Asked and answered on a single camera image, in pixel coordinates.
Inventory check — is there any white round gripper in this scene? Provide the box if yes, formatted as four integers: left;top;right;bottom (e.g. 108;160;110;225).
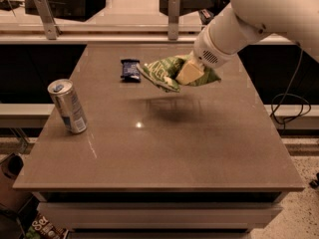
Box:
175;25;237;85

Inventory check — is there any green jalapeno chip bag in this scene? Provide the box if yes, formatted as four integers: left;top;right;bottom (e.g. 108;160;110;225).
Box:
138;54;221;93

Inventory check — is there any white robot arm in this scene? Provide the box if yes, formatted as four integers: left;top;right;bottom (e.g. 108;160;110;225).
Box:
175;0;319;85

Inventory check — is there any silver blue redbull can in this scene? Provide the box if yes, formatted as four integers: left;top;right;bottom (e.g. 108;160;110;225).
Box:
48;79;87;133

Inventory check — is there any snack bag under table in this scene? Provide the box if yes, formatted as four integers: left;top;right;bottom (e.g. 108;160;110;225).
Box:
26;213;68;239

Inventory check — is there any dark blue snack packet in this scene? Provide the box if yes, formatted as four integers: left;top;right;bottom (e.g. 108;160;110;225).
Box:
121;59;141;82

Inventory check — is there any white table drawer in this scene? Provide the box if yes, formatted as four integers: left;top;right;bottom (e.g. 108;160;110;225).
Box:
38;202;282;230

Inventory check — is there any brown bin with hole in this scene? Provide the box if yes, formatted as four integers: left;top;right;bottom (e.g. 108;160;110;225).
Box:
0;153;32;212

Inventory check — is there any middle metal rail bracket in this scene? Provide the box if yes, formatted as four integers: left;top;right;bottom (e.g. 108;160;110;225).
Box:
167;0;180;40

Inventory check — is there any metal rail bracket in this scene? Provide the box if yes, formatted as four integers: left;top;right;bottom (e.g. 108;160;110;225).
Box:
167;0;180;40
33;0;61;40

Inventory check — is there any black cable on floor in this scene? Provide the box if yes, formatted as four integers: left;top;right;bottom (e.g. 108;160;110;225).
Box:
269;47;312;132

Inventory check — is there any left metal rail bracket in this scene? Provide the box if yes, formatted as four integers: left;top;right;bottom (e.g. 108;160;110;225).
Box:
33;0;61;40

